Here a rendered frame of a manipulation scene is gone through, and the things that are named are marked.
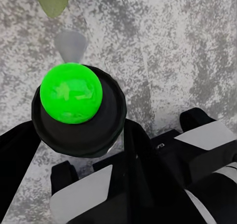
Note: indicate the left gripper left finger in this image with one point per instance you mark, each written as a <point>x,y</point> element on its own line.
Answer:
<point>17,148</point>

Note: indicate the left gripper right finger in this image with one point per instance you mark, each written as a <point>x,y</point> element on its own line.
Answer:
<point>172,204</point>

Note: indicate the insectifuge atomizer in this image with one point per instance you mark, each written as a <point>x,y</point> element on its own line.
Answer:
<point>78,110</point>

